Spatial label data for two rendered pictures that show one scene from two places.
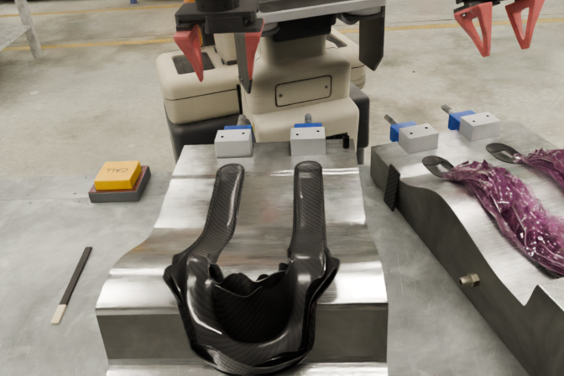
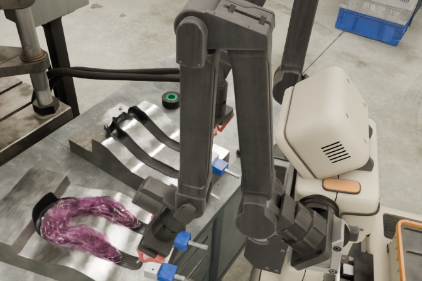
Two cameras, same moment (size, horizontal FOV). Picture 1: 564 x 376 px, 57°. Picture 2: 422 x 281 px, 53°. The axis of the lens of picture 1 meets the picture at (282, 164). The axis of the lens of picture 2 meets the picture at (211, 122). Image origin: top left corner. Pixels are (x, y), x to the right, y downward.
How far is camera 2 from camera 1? 150 cm
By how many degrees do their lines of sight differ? 88
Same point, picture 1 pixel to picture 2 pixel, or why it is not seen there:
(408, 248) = not seen: hidden behind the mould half
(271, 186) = (176, 160)
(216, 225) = (171, 143)
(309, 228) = (146, 160)
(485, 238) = (94, 192)
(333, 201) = (151, 171)
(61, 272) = not seen: hidden behind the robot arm
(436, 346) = (95, 185)
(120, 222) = (225, 145)
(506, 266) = (83, 191)
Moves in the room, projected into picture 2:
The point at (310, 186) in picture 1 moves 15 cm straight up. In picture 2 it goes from (166, 172) to (166, 137)
